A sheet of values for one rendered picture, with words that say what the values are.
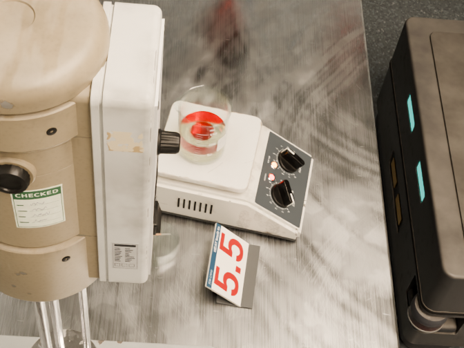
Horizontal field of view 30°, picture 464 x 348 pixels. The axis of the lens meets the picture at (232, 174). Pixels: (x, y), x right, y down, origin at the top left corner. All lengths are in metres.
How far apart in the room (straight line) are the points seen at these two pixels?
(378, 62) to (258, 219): 1.39
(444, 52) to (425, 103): 0.16
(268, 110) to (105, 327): 0.41
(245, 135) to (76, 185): 0.60
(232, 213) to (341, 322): 0.19
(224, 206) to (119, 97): 0.63
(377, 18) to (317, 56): 1.22
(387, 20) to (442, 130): 0.78
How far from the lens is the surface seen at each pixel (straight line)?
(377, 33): 2.50
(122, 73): 0.47
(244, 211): 1.08
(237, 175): 1.06
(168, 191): 1.08
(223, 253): 1.07
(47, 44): 0.46
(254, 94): 1.27
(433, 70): 1.94
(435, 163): 1.77
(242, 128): 1.11
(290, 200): 1.09
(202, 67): 1.29
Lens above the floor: 1.70
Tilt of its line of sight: 54 degrees down
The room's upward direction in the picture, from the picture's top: 9 degrees clockwise
